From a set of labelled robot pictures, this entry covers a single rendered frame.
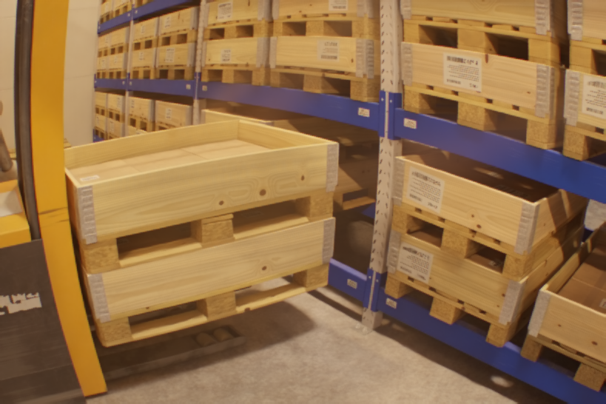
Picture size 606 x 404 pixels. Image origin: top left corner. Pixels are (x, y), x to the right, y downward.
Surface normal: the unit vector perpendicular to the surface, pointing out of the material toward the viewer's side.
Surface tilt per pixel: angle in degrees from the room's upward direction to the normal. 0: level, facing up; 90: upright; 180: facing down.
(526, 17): 90
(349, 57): 90
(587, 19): 90
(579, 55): 90
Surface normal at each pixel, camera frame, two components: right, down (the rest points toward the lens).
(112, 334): 0.62, 0.27
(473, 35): -0.80, 0.17
